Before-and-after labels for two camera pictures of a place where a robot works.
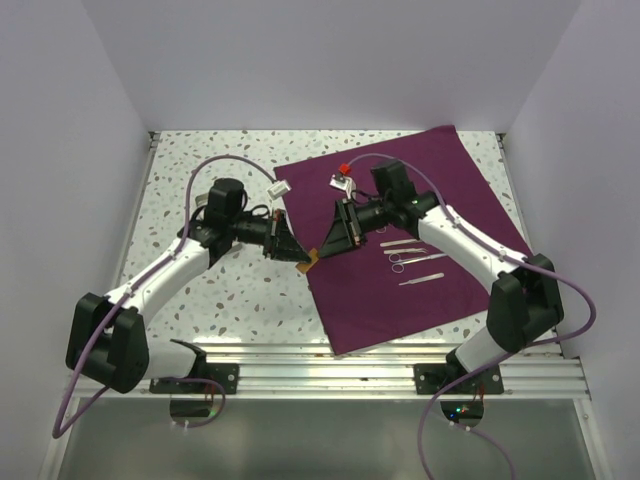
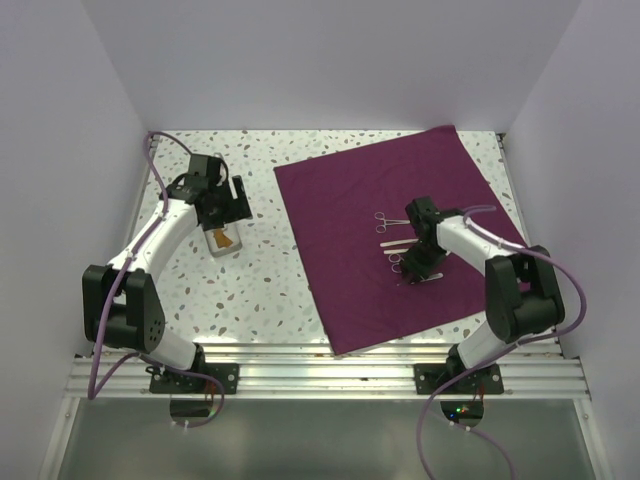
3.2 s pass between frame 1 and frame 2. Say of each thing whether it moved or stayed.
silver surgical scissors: stayed
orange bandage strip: moved
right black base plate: stayed
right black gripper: moved
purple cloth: stayed
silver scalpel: stayed
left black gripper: moved
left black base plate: stayed
